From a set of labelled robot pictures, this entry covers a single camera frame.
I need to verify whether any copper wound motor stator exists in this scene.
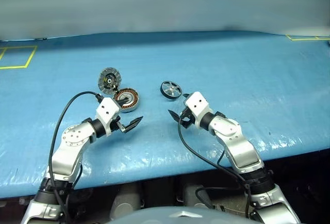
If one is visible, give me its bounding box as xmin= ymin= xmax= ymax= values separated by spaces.
xmin=113 ymin=87 xmax=140 ymax=113

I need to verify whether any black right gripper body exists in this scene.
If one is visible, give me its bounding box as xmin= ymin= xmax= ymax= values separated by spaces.
xmin=178 ymin=106 xmax=194 ymax=129

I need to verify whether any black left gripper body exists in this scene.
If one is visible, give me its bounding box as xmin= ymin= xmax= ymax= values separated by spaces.
xmin=110 ymin=115 xmax=128 ymax=135

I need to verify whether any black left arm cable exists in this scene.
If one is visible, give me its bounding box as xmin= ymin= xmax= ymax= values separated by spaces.
xmin=48 ymin=91 xmax=104 ymax=224

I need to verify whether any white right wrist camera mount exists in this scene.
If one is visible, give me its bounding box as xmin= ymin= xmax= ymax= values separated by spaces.
xmin=185 ymin=91 xmax=213 ymax=129

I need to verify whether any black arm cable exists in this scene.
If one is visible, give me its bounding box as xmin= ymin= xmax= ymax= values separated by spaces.
xmin=48 ymin=91 xmax=104 ymax=224
xmin=177 ymin=110 xmax=256 ymax=221

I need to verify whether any black rotor with silver spokes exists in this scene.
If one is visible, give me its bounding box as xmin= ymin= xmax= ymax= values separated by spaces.
xmin=160 ymin=80 xmax=183 ymax=100

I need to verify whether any grey robot torso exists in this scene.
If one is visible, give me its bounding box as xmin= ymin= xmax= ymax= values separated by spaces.
xmin=107 ymin=206 xmax=227 ymax=224

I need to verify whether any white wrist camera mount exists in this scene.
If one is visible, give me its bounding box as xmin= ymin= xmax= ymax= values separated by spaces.
xmin=185 ymin=91 xmax=213 ymax=129
xmin=95 ymin=97 xmax=121 ymax=135

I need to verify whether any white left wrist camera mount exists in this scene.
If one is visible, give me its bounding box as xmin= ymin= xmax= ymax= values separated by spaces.
xmin=95 ymin=97 xmax=121 ymax=135

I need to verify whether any grey finned motor housing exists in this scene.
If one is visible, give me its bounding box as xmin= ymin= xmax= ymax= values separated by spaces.
xmin=97 ymin=67 xmax=122 ymax=95

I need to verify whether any blue plastic table cover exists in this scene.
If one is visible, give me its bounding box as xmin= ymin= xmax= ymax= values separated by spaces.
xmin=0 ymin=30 xmax=330 ymax=199

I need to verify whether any grey rounded shape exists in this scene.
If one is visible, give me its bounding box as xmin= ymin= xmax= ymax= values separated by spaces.
xmin=183 ymin=184 xmax=207 ymax=208
xmin=110 ymin=182 xmax=142 ymax=221

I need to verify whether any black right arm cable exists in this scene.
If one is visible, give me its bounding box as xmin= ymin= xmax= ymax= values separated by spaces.
xmin=177 ymin=110 xmax=256 ymax=221

